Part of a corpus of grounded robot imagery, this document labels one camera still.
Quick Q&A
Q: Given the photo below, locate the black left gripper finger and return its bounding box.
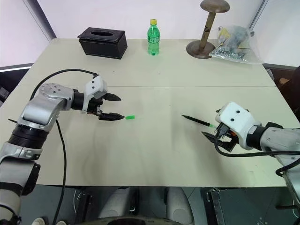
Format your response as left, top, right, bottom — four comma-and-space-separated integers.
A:
104, 92, 122, 102
97, 112, 125, 121

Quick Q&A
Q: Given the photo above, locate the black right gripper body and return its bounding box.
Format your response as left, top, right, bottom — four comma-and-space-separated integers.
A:
214, 123, 239, 152

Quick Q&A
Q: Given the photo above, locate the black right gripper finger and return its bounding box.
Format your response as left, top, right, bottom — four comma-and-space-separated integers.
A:
202, 131, 220, 144

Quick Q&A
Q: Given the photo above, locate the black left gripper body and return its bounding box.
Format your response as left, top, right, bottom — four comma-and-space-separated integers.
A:
86, 97, 105, 116

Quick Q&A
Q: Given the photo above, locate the black pen with green end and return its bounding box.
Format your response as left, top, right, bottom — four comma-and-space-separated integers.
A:
181, 114, 219, 129

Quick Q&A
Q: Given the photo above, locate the green plastic bottle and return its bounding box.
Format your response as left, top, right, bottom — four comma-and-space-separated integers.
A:
147, 18, 161, 56

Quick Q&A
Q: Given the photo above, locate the black tissue box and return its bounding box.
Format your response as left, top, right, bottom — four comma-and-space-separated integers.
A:
77, 27, 128, 60

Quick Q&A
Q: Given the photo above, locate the white rounded robot leg cover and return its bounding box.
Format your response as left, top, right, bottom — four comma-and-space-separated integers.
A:
166, 187, 195, 225
97, 187, 132, 219

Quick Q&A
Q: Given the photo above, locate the dark furniture with white strip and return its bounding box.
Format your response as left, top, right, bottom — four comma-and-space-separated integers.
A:
0, 62, 34, 109

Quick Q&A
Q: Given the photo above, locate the clear plastic bag of parts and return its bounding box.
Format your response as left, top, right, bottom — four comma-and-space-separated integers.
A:
208, 25, 264, 65

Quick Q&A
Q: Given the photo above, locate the brown wooden hat stand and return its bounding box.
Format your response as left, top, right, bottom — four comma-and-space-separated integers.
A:
186, 0, 231, 60

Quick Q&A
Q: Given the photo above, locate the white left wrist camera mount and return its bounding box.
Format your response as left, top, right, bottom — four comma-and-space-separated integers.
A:
82, 75, 108, 113

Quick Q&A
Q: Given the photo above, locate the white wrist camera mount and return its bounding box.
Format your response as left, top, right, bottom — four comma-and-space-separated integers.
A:
215, 101, 262, 151
82, 75, 108, 113

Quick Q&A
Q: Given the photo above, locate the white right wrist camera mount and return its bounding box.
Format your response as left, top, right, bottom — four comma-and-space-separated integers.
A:
215, 101, 262, 151

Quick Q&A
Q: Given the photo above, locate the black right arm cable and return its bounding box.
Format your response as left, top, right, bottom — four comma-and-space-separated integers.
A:
214, 137, 300, 176

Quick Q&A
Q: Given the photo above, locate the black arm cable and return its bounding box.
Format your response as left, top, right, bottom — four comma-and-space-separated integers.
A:
30, 68, 100, 225
214, 137, 300, 176

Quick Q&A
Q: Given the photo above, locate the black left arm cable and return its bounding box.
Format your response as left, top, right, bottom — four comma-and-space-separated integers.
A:
30, 68, 100, 225

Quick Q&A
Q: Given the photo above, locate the black metal table bracket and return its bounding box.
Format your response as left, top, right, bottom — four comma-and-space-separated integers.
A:
205, 187, 224, 225

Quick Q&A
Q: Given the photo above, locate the grey wall frame bar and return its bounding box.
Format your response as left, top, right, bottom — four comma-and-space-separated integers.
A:
22, 0, 58, 43
247, 0, 270, 29

